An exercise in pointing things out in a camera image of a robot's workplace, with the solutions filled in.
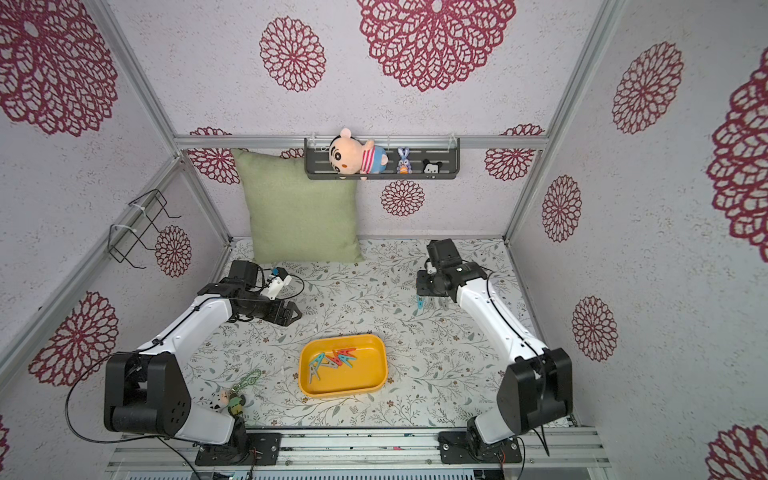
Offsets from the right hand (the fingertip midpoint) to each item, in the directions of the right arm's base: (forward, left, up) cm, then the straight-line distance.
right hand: (425, 280), depth 85 cm
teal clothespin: (-18, +31, -16) cm, 39 cm away
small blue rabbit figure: (+29, +6, +18) cm, 35 cm away
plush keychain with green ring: (-30, +53, -15) cm, 62 cm away
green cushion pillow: (+21, +41, +4) cm, 47 cm away
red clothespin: (-15, +23, -17) cm, 32 cm away
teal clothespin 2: (-17, +23, -16) cm, 33 cm away
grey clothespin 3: (-21, +32, -16) cm, 41 cm away
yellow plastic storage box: (-21, +16, -17) cm, 31 cm away
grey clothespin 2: (+4, -8, -17) cm, 20 cm away
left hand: (-7, +40, -7) cm, 41 cm away
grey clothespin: (+4, -5, -18) cm, 20 cm away
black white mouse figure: (+31, -2, +16) cm, 35 cm away
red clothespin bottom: (-17, +26, -16) cm, 35 cm away
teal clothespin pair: (+4, 0, -19) cm, 19 cm away
